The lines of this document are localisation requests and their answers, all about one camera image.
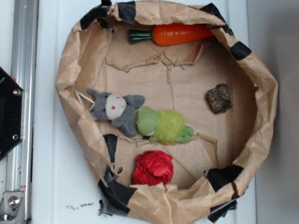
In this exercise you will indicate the dark brown rock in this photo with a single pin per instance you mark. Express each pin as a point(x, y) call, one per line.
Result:
point(218, 99)

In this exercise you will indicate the green plush frog toy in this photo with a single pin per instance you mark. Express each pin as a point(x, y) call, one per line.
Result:
point(164, 126)

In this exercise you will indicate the brown paper bag tray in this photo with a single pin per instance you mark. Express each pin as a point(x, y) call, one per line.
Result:
point(211, 171)

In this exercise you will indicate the grey plush donkey toy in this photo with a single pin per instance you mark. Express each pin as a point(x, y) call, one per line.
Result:
point(119, 110)

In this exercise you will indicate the red crumpled paper ball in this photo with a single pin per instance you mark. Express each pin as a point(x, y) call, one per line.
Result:
point(153, 167)

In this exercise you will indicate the orange plastic carrot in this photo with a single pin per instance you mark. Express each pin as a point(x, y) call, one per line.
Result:
point(171, 34)

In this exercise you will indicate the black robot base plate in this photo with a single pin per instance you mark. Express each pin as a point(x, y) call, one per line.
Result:
point(11, 109)

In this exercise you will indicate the metal corner bracket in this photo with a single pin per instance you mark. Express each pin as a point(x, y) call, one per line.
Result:
point(12, 208)

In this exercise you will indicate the aluminium extrusion rail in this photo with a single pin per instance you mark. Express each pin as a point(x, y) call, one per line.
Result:
point(19, 159)

